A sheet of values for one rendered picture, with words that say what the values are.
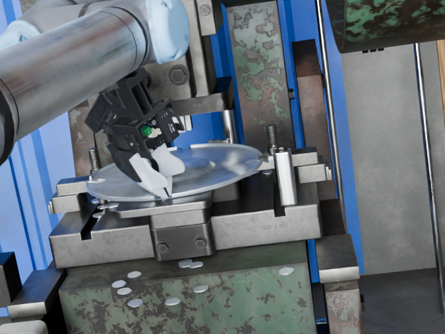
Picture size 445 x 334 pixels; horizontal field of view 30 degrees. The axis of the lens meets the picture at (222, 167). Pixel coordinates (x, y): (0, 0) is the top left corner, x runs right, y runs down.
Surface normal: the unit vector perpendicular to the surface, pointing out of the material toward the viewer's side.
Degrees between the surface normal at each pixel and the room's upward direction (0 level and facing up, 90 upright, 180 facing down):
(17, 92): 72
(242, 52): 90
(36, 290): 0
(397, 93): 90
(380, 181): 90
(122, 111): 109
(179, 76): 90
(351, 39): 154
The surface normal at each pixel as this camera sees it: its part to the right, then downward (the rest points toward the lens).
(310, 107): -0.10, -0.01
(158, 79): -0.06, 0.27
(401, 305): -0.15, -0.95
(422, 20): 0.09, 0.96
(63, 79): 0.91, -0.11
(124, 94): -0.62, 0.58
